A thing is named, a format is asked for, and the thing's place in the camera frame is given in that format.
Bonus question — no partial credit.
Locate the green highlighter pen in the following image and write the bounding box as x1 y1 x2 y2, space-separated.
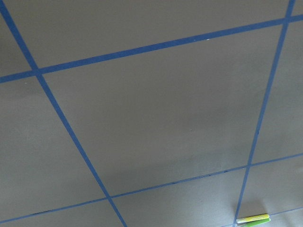
239 218 271 227

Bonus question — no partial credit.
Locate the yellow highlighter pen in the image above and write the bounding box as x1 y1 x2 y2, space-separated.
236 214 269 224

